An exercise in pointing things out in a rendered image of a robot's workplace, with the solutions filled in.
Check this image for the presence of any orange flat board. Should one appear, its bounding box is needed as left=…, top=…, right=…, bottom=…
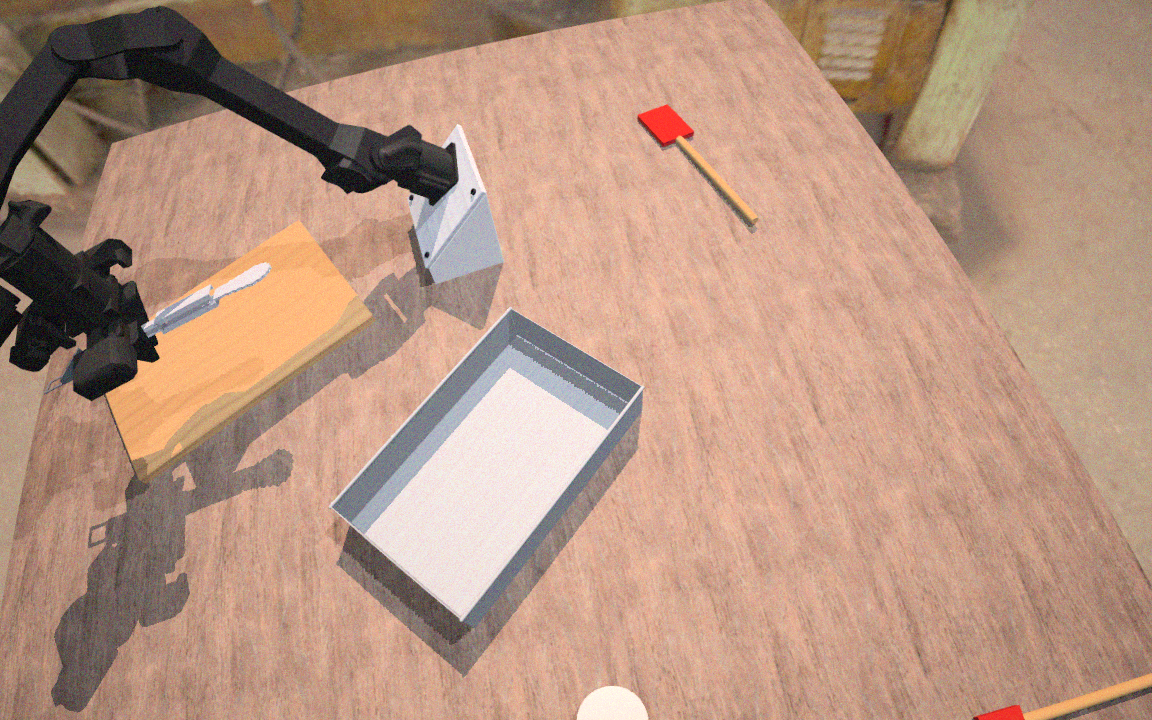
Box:
left=106, top=221, right=376, bottom=484

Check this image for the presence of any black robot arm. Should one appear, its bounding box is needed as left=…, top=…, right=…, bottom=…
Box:
left=0, top=6, right=458, bottom=372

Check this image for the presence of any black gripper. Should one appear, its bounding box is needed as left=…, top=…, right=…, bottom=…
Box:
left=32, top=238, right=160, bottom=401

